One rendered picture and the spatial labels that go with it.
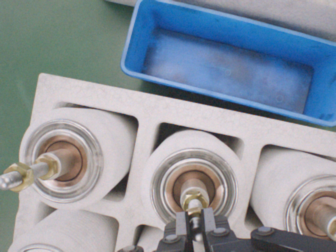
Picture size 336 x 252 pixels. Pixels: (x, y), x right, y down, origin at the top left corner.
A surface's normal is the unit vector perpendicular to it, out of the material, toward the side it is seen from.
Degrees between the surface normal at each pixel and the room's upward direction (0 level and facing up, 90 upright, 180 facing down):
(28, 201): 0
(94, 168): 4
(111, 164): 43
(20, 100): 0
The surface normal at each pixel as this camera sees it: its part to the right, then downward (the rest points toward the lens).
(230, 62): -0.07, 0.04
